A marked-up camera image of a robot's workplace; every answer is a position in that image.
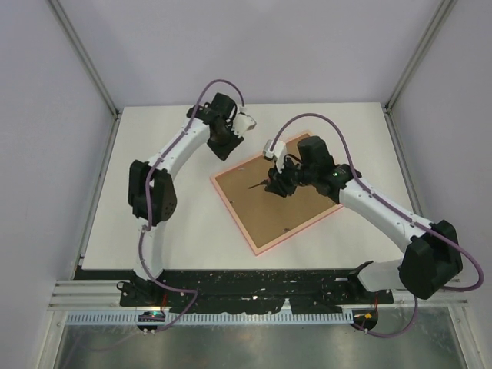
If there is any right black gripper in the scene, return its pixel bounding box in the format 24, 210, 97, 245
266, 155, 317, 198

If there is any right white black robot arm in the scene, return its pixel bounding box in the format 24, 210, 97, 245
263, 136, 463, 303

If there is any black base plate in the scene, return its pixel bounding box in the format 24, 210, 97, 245
75, 268, 394, 315

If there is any right aluminium corner post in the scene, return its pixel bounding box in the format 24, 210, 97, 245
382, 0, 457, 115

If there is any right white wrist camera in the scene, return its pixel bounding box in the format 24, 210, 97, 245
263, 140, 288, 173

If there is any red handled screwdriver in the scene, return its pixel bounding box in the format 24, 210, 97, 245
248, 179, 269, 189

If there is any white slotted cable duct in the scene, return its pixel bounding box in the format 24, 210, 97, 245
65, 309, 354, 326

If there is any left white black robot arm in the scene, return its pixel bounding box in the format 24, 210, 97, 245
122, 93, 255, 306

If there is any aluminium front rail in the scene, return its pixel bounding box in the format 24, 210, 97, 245
48, 276, 470, 311

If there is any brown frame backing board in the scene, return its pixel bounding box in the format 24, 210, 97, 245
214, 132, 339, 249

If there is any left aluminium corner post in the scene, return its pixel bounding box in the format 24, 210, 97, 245
48, 0, 122, 118

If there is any pink wooden photo frame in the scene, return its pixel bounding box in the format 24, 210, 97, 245
210, 129, 345, 255

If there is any aluminium corner post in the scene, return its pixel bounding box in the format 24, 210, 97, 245
48, 0, 122, 118
382, 0, 457, 115

